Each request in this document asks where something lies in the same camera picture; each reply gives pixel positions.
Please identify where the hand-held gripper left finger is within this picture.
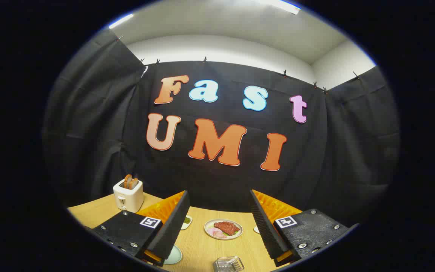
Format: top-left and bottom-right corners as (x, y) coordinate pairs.
(89, 190), (191, 267)

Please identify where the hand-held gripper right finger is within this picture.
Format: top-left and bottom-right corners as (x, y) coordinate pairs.
(249, 189), (358, 267)

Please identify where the beige round dinner plate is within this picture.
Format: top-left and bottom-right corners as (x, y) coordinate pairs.
(204, 219), (243, 240)

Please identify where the light blue round plate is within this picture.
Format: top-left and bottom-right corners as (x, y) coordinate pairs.
(164, 245), (183, 265)

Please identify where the brown steak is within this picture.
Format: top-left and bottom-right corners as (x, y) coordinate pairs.
(214, 221), (240, 236)

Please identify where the white toaster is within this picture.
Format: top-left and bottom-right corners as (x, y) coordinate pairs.
(113, 178), (144, 213)

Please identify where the row of black cloth clips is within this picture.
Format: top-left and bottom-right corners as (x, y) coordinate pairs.
(116, 35), (361, 94)

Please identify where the long ceiling light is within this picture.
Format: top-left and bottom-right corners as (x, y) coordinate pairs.
(263, 0), (301, 15)

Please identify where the steel wire basket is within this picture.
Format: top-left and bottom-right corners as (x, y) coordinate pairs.
(213, 257), (245, 272)

